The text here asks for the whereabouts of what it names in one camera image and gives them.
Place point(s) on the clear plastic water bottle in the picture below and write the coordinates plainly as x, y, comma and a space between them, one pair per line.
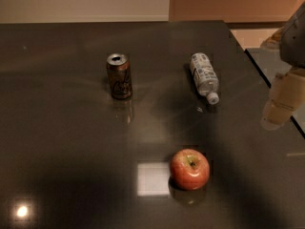
204, 77

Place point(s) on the red apple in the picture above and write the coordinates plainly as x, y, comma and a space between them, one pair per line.
190, 170

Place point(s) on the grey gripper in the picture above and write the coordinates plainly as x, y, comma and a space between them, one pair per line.
294, 43

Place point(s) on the brown soda can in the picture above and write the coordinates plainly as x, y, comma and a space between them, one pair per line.
119, 75

